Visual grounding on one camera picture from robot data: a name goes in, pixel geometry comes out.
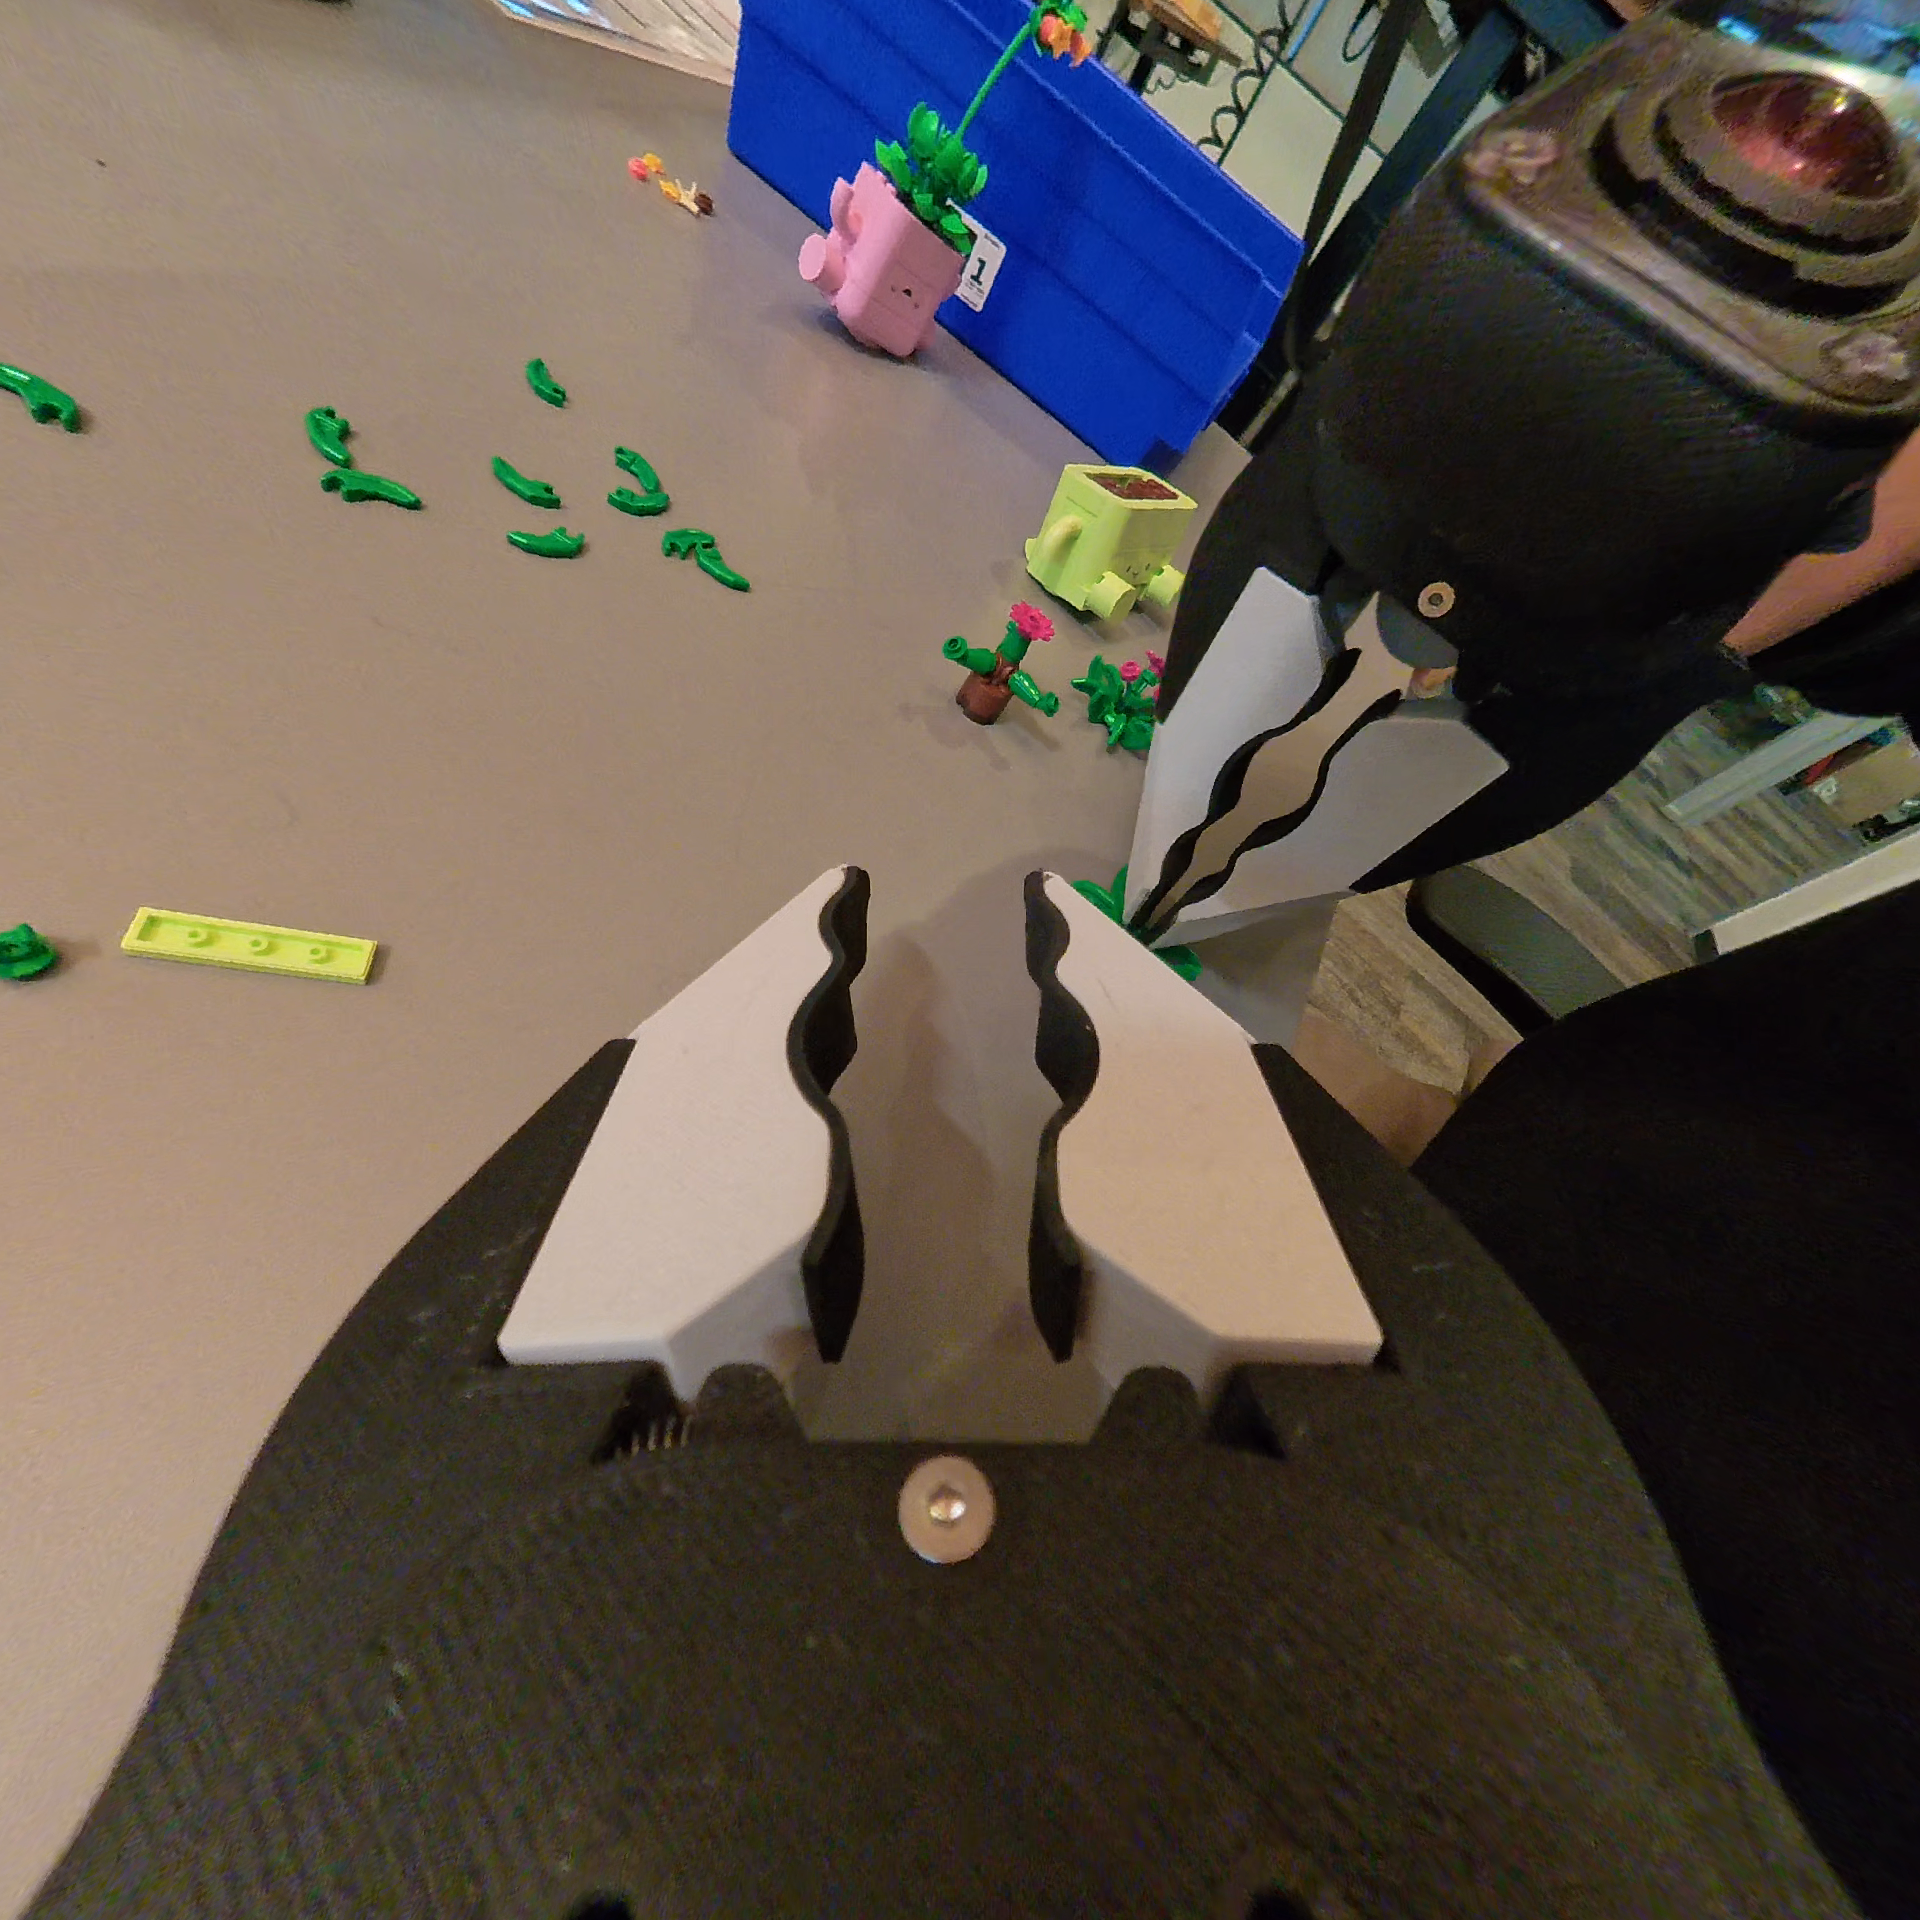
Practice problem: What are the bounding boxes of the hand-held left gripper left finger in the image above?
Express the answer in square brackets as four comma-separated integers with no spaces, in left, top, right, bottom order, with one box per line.
[495,862,875,1409]

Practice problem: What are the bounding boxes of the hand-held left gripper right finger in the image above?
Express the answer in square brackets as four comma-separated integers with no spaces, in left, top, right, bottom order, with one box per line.
[1021,866,1386,1409]

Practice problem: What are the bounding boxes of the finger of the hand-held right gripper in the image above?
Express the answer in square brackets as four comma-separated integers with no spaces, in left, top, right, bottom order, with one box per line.
[1122,564,1360,932]
[1142,702,1515,954]

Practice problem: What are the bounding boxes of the green leafy toy plant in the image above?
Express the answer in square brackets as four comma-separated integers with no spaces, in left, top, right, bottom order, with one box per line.
[1071,864,1206,988]

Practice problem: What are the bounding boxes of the person's right hand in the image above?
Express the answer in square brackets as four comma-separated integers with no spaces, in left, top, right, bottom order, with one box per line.
[1734,444,1920,655]

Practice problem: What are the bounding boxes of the green toy plant pink flowers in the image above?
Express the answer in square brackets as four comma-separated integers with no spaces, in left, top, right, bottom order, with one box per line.
[1071,648,1171,756]

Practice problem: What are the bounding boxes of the black office chair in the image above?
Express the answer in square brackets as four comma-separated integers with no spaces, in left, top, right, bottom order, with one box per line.
[1407,861,1640,1042]

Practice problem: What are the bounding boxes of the lime green toy pot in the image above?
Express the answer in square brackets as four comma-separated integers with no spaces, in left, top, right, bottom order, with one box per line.
[1022,461,1202,621]

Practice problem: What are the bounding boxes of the toy cactus in brown pot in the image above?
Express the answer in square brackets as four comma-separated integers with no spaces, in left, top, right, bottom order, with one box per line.
[939,600,1062,728]

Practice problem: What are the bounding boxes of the white shelf unit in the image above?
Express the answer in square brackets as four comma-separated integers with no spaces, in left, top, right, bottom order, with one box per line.
[1662,702,1920,964]

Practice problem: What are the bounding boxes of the blue plastic bin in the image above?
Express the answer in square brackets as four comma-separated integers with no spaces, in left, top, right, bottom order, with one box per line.
[726,0,1308,469]

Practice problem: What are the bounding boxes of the lime green flat toy plate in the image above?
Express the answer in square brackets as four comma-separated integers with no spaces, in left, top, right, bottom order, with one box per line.
[120,906,378,989]

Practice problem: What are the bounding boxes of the pink toy pot with plant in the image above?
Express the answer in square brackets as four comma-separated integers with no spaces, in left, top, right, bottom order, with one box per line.
[797,0,1100,362]

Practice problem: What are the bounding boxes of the person's black clothing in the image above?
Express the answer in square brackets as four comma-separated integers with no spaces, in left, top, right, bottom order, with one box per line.
[1414,866,1920,1920]

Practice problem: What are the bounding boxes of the scattered green toy leaves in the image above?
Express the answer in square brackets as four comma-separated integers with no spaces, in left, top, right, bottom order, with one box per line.
[0,358,752,596]

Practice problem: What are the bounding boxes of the clear plastic sheet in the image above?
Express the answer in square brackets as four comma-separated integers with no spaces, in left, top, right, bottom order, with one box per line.
[493,0,747,88]

